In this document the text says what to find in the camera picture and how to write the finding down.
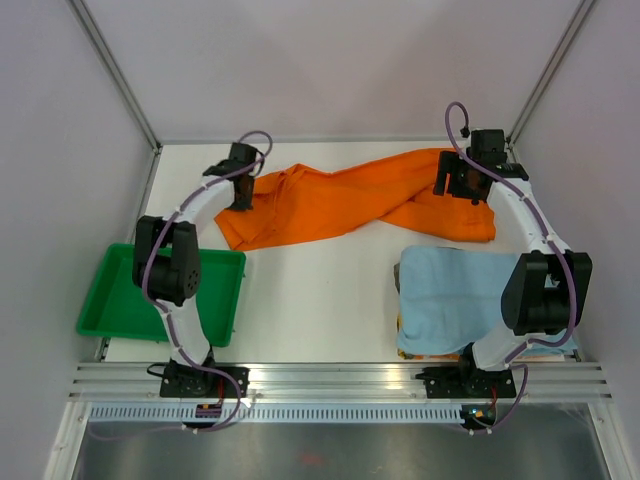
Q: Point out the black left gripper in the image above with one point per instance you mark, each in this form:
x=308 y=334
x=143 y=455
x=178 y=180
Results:
x=244 y=205

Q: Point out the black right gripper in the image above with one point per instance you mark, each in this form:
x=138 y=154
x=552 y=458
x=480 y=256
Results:
x=450 y=162

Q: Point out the orange trousers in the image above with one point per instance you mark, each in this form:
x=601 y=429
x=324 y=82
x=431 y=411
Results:
x=301 y=204

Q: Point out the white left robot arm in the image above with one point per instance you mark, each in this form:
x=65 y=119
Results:
x=167 y=261

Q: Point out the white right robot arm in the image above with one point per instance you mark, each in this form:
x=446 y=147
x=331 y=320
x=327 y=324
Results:
x=544 y=297

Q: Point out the light blue folded trousers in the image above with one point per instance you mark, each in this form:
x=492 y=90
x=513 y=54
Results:
x=498 y=346

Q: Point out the green plastic tray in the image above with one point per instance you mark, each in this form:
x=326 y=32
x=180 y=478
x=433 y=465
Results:
x=116 y=308

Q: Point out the right aluminium frame post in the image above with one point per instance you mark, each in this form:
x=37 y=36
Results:
x=555 y=61

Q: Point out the aluminium frame post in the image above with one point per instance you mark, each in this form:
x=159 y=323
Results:
x=101 y=47
x=555 y=61

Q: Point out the aluminium front rail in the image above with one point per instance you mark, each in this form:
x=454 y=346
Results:
x=544 y=382

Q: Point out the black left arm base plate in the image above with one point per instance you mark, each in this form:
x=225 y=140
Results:
x=180 y=381

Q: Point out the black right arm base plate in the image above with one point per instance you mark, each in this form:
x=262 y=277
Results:
x=451 y=382

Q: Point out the perforated white cable duct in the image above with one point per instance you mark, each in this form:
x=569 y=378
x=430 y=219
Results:
x=278 y=413

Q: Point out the left aluminium frame post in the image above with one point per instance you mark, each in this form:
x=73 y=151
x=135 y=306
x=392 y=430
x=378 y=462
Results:
x=101 y=47

